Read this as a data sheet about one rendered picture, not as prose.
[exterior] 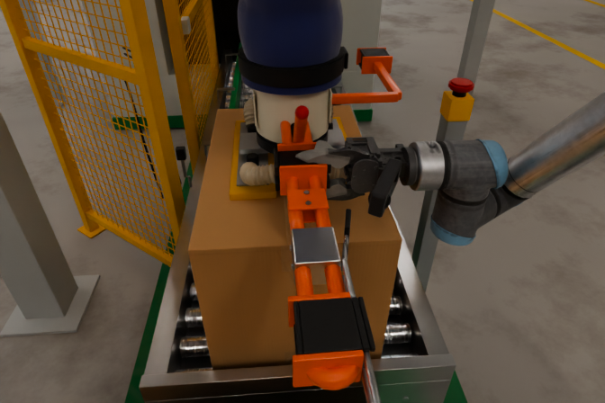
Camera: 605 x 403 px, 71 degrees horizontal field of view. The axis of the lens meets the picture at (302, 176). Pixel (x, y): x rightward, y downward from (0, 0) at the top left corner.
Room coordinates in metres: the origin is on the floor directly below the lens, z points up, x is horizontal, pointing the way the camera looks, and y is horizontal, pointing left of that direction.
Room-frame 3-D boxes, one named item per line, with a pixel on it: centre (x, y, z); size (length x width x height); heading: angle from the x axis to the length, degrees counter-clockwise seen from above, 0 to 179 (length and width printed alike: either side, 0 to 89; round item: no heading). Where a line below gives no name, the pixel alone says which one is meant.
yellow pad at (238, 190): (0.88, 0.12, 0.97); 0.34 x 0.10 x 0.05; 5
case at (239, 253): (0.88, 0.03, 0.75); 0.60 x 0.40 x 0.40; 4
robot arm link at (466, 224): (0.67, -0.32, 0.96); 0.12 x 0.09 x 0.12; 125
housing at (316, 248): (0.43, -0.02, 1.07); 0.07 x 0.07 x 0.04; 5
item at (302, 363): (0.29, -0.02, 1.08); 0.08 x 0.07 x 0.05; 5
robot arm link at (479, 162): (0.66, -0.31, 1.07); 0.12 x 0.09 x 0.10; 94
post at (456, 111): (1.15, -0.45, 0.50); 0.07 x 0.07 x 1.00; 4
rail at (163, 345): (1.68, 0.42, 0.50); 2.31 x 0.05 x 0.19; 4
